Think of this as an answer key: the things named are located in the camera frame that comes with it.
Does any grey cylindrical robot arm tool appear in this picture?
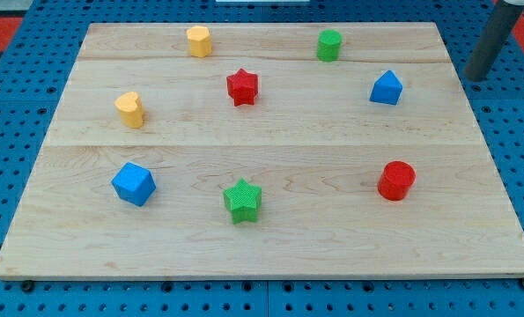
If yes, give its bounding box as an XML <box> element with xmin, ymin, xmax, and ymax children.
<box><xmin>463</xmin><ymin>0</ymin><xmax>524</xmax><ymax>82</ymax></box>

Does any blue triangle block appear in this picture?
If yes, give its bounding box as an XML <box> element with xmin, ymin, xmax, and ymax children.
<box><xmin>369</xmin><ymin>70</ymin><xmax>403</xmax><ymax>106</ymax></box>

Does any wooden board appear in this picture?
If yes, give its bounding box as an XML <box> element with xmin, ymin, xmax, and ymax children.
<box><xmin>0</xmin><ymin>22</ymin><xmax>524</xmax><ymax>281</ymax></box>

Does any green star block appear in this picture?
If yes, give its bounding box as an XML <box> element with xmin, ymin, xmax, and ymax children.
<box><xmin>223</xmin><ymin>179</ymin><xmax>262</xmax><ymax>225</ymax></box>

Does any red star block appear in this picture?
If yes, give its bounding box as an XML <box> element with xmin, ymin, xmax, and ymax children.
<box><xmin>226</xmin><ymin>69</ymin><xmax>259</xmax><ymax>107</ymax></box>

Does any green cylinder block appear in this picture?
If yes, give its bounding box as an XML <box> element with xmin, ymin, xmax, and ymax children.
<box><xmin>316</xmin><ymin>29</ymin><xmax>343</xmax><ymax>62</ymax></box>

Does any yellow hexagon block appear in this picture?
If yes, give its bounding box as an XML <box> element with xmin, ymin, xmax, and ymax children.
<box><xmin>186</xmin><ymin>26</ymin><xmax>212</xmax><ymax>58</ymax></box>

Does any blue cube block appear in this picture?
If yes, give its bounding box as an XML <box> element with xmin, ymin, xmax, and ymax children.
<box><xmin>111</xmin><ymin>162</ymin><xmax>156</xmax><ymax>207</ymax></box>

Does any red cylinder block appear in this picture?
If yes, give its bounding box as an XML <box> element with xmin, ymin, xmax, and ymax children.
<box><xmin>377</xmin><ymin>160</ymin><xmax>417</xmax><ymax>201</ymax></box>

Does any yellow heart block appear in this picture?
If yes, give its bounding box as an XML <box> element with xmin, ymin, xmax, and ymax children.
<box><xmin>114</xmin><ymin>92</ymin><xmax>144</xmax><ymax>129</ymax></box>

